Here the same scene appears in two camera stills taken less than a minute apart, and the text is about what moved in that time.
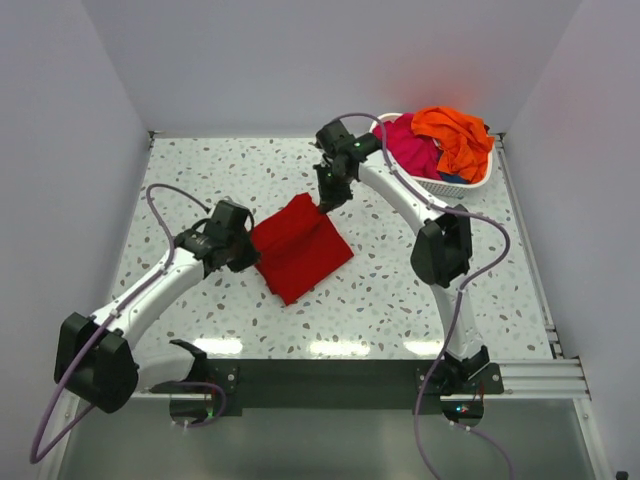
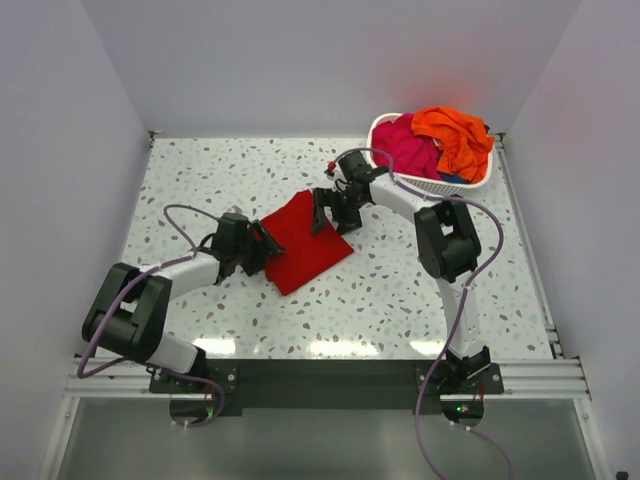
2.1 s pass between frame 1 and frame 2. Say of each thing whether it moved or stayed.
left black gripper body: moved
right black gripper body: moved
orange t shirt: stayed
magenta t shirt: stayed
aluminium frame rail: stayed
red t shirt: moved
